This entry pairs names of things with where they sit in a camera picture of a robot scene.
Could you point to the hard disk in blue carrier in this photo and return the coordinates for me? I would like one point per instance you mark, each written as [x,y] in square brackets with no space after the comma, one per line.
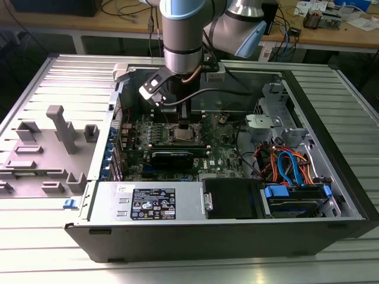
[275,192]

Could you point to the white QR label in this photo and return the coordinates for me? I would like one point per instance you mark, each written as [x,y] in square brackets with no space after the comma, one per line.
[266,54]

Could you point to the blue slot retainer clips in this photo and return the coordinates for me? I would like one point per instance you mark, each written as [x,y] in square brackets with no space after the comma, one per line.
[108,147]

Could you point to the grey parts rack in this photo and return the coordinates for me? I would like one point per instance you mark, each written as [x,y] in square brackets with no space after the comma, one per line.
[63,133]

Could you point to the small black box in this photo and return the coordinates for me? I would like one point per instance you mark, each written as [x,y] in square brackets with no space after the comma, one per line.
[295,32]

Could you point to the black RAM slot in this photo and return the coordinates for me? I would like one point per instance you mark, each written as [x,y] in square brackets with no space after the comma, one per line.
[177,145]
[174,114]

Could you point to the blue plastic latch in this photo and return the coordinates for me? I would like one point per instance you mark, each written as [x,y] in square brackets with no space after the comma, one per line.
[70,204]

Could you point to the copper coil part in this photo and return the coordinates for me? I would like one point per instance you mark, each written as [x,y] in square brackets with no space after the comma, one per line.
[312,19]

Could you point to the green motherboard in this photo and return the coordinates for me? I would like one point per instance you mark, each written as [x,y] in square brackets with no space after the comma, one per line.
[219,142]

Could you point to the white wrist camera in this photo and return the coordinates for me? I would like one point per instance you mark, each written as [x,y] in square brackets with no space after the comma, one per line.
[152,85]

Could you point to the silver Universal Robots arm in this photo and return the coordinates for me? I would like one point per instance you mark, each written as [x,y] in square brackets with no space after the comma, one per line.
[182,35]

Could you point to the white paper sheets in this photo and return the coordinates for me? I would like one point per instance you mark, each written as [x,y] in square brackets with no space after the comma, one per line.
[364,24]

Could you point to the round coin battery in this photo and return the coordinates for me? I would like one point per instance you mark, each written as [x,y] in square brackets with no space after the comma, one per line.
[222,120]

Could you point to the black PC case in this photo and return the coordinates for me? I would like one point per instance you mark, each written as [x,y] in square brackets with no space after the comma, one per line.
[207,242]

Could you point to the silver power supply unit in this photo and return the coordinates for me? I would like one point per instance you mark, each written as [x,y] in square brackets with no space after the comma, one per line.
[189,204]

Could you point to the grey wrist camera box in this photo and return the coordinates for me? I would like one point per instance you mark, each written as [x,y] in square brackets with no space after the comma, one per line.
[214,77]

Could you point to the silver CPU plate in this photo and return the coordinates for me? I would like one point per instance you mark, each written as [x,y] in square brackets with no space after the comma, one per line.
[183,134]

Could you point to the large black box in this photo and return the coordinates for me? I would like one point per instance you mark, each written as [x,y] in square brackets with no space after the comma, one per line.
[59,7]

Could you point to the white printed leaflet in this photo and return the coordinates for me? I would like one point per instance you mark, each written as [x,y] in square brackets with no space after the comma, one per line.
[308,7]

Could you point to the grey electronic device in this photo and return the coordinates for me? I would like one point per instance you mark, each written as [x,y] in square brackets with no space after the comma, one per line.
[333,19]

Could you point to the black graphics card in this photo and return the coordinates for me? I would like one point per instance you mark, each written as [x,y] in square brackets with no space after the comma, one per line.
[171,159]

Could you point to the black desktop tower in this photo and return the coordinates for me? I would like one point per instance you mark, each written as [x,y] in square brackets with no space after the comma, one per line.
[271,14]

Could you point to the silver metal drive cage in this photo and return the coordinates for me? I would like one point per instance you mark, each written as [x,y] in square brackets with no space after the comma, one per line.
[260,122]

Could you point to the wooden desk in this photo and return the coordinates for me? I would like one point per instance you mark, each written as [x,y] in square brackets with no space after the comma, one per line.
[325,40]

